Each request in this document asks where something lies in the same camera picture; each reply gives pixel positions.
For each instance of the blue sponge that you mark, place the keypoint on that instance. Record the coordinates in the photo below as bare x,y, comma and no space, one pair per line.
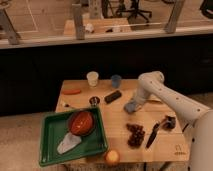
130,107

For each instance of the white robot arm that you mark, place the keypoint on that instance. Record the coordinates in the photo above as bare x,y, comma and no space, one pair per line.
198,114

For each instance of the blue plastic cup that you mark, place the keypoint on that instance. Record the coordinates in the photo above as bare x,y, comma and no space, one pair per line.
116,81

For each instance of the black rectangular block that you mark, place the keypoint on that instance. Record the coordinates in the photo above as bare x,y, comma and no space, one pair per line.
113,96

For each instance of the white paper cup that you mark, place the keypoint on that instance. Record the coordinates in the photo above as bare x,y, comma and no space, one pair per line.
92,78

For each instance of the small dark metal cup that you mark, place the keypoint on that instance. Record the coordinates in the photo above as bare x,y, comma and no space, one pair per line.
94,101

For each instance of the orange carrot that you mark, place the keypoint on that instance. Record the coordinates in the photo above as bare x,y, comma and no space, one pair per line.
71,92

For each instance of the red bowl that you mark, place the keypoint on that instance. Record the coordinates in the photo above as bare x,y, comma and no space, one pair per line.
81,123

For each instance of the small white spoon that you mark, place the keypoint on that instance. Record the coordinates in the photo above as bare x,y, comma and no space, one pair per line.
68,106

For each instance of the bunch of dark grapes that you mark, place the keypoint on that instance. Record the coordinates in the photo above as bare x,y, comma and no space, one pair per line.
137,135

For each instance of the background wooden table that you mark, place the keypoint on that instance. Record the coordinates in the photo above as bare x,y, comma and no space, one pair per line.
100,25

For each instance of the green plastic tray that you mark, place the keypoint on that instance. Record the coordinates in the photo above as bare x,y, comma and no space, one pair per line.
55,127

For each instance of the white crumpled cloth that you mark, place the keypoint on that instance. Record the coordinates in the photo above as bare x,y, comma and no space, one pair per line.
69,142

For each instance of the yellow apple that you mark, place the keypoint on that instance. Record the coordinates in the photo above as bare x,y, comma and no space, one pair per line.
112,157

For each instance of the dark metal clip object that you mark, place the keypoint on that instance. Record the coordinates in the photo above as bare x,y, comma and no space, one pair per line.
170,123

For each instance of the black office chair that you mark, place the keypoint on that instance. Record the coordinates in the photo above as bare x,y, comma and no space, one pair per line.
134,10

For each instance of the black handled knife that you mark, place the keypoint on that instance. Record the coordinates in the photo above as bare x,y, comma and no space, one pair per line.
153,135

